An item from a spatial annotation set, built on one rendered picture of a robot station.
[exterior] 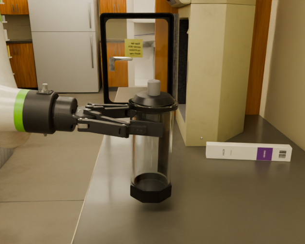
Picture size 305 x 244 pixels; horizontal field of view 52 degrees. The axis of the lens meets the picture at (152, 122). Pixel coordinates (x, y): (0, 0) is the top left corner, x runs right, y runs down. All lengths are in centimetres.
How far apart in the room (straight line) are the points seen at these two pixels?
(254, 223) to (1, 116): 58
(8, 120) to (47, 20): 545
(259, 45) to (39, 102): 105
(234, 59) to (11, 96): 73
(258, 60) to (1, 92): 110
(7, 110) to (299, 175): 78
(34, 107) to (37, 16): 551
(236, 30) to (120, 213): 70
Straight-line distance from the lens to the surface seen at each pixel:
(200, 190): 84
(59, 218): 245
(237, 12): 110
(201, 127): 109
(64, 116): 67
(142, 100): 64
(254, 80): 150
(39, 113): 67
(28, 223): 246
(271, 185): 92
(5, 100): 69
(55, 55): 612
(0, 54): 93
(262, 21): 147
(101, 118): 65
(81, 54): 602
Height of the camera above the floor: 137
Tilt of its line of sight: 18 degrees down
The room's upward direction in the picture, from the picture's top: straight up
